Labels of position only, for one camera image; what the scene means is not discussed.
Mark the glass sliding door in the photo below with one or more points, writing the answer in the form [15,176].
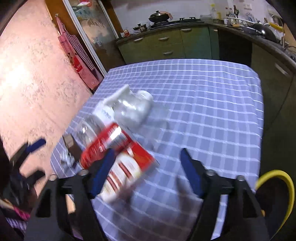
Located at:
[97,32]

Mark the black wok on counter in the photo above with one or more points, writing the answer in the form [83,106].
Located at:
[264,31]

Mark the black wok with lid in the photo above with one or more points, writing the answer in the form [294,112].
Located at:
[159,16]

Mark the small black pot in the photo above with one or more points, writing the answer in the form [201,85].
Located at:
[140,28]

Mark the white pill bottle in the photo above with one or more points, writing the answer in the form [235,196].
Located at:
[131,109]

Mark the red white snack package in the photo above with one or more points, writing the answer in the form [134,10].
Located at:
[131,166]

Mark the red checkered apron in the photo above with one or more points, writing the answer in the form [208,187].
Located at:
[78,58]

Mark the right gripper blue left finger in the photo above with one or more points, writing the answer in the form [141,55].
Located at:
[99,172]

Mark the black gas stove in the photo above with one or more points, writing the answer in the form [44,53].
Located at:
[172,23]

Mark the dish rack with dishes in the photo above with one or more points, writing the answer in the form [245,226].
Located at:
[237,22]

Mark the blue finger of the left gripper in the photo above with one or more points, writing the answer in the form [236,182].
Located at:
[31,147]

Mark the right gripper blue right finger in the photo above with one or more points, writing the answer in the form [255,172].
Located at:
[194,171]

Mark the clear bottle red label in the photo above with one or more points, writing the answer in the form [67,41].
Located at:
[112,137]

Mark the crumpled white tissue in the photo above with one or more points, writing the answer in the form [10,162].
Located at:
[104,110]

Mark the yellow rim trash bin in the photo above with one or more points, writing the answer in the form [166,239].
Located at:
[275,192]

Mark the green kitchen cabinets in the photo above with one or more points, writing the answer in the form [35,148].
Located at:
[275,67]

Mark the blue checkered tablecloth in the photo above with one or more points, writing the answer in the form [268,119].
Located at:
[212,108]

